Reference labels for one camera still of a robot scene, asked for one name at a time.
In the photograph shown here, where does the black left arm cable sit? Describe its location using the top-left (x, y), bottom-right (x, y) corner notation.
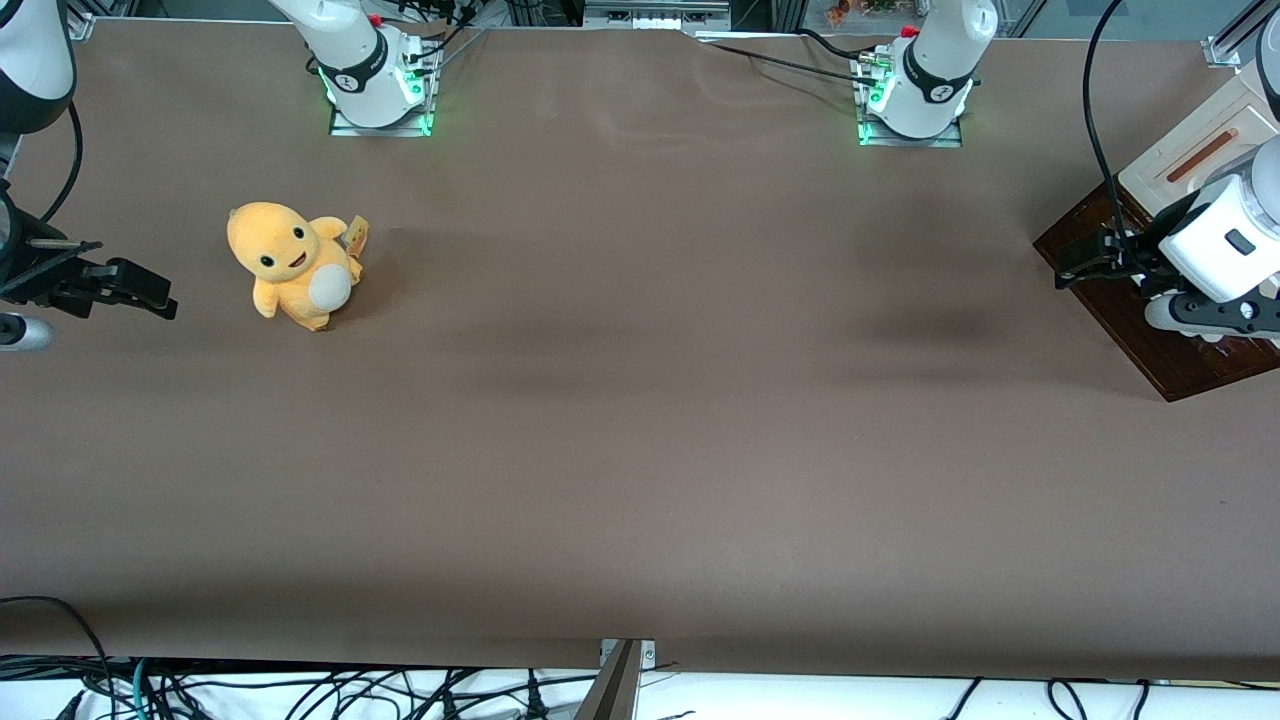
top-left (1083, 0), bottom-right (1151, 276)

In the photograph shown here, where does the white drawer with brown handle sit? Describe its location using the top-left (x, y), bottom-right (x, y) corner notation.
top-left (1140, 112), bottom-right (1256, 193)

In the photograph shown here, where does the looped black cable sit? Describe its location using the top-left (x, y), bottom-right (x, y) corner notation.
top-left (0, 596), bottom-right (113, 720)

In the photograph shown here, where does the dark brown wooden board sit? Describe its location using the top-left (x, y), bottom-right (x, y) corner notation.
top-left (1033, 178), bottom-right (1280, 403)

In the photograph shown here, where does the grey metal bar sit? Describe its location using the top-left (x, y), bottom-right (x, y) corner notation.
top-left (572, 640), bottom-right (643, 720)

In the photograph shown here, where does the short curved black cable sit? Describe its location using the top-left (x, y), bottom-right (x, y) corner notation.
top-left (795, 27), bottom-right (871, 63)

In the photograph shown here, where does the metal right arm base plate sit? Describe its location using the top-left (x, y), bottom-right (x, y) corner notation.
top-left (328, 105), bottom-right (438, 139)

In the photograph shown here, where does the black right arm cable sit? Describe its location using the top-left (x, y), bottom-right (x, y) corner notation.
top-left (38, 100), bottom-right (84, 226)

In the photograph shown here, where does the grey metal device box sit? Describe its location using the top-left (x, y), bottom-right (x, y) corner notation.
top-left (583, 0), bottom-right (733, 31)

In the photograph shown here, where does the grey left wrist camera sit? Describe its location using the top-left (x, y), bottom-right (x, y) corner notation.
top-left (1143, 292), bottom-right (1280, 348)

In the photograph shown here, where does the brown table cover sheet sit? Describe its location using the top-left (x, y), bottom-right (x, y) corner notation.
top-left (0, 18), bottom-right (1280, 683)

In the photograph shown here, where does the yellow plush toy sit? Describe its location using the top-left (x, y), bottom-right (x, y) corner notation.
top-left (226, 201), bottom-right (370, 333)

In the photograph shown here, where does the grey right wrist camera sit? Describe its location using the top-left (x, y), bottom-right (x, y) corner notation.
top-left (0, 313), bottom-right (53, 353)

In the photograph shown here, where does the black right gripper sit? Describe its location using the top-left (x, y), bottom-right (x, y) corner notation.
top-left (0, 236), bottom-right (179, 321)

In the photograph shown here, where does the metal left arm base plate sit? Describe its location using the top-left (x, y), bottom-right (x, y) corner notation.
top-left (857, 118), bottom-right (964, 149)

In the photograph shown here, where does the long straight black cable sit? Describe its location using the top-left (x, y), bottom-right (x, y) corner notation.
top-left (697, 40), bottom-right (881, 86)

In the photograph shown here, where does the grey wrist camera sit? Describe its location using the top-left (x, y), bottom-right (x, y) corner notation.
top-left (0, 313), bottom-right (53, 353)
top-left (1143, 292), bottom-right (1280, 348)

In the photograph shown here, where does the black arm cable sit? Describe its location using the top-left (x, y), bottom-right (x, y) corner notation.
top-left (1083, 0), bottom-right (1151, 276)
top-left (38, 100), bottom-right (84, 226)

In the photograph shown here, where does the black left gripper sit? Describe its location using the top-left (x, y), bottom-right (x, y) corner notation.
top-left (1054, 228), bottom-right (1167, 292)

